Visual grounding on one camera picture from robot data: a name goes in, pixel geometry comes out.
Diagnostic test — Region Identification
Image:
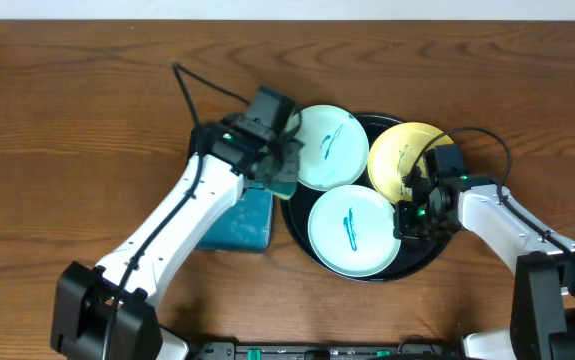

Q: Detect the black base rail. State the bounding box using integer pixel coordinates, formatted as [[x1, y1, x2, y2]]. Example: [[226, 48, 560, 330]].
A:
[[188, 342, 465, 360]]

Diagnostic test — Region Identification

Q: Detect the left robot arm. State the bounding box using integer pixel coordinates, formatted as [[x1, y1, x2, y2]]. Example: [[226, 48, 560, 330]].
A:
[[50, 112, 302, 359]]

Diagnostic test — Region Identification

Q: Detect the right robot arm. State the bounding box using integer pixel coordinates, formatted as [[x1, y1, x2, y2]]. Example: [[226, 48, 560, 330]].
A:
[[393, 175, 575, 359]]

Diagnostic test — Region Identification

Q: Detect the light blue plate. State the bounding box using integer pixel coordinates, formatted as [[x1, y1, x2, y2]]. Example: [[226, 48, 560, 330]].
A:
[[288, 105, 369, 191], [307, 185, 401, 277]]

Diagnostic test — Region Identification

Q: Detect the black rectangular tray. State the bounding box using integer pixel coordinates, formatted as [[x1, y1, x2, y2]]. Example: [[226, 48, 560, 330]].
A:
[[181, 127, 264, 244]]

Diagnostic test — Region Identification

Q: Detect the blue water basin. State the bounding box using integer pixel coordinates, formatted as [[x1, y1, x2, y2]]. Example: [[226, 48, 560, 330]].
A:
[[196, 189, 274, 253]]

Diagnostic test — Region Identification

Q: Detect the light blue plate front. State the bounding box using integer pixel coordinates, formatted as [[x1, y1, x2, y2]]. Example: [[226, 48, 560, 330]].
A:
[[307, 185, 401, 277]]

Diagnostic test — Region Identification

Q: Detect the green yellow sponge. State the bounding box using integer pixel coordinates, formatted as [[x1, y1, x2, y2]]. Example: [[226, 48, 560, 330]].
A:
[[259, 149, 299, 199]]

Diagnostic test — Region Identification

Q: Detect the light blue plate upper left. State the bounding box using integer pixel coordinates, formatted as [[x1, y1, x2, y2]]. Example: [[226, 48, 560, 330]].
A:
[[288, 105, 369, 191]]

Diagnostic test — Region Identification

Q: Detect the yellow plate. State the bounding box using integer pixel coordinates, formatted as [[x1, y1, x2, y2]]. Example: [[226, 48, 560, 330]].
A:
[[367, 122, 442, 204]]

